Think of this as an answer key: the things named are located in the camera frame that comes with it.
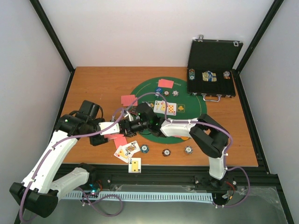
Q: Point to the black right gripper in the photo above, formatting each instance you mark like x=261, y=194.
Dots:
x=125, y=126

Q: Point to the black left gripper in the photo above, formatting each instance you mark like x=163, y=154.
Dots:
x=96, y=141

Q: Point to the queen face card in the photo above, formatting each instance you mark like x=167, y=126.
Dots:
x=131, y=148

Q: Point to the two of hearts card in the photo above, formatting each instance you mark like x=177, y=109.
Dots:
x=122, y=154

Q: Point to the blue 50 chip stack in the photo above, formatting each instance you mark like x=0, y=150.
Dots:
x=144, y=149

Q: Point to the two of spades card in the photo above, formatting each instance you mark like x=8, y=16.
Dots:
x=134, y=165

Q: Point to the brown 100 chip stack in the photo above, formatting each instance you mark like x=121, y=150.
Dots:
x=166, y=152

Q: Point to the red heart card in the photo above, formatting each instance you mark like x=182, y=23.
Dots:
x=163, y=108

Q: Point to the red diamond card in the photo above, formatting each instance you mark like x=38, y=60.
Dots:
x=172, y=109

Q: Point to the blue small blind button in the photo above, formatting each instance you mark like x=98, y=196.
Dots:
x=158, y=89

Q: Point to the blue orange chips top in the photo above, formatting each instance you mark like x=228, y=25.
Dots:
x=175, y=93

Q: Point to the blue orange 10 chip stack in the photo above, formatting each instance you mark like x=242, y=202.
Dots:
x=188, y=149

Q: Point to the spade card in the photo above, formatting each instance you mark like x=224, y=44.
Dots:
x=158, y=106

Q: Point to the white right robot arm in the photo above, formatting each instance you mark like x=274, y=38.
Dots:
x=213, y=139

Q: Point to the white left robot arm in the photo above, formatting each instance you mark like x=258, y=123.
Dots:
x=39, y=192

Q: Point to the round green poker mat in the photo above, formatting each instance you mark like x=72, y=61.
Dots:
x=188, y=106

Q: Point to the chip stack in case left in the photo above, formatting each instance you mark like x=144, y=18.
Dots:
x=191, y=74

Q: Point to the chip stack in case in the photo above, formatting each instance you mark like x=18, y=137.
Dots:
x=191, y=74
x=226, y=75

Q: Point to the card pack in case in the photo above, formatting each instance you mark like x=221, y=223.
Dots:
x=209, y=76

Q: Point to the black poker case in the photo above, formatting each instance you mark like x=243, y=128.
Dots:
x=216, y=56

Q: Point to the chip stack in case right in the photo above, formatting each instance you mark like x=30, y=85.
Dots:
x=226, y=75

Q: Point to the light blue cable duct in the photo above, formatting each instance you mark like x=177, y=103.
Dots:
x=152, y=196

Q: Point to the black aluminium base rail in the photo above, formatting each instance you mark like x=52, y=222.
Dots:
x=196, y=177

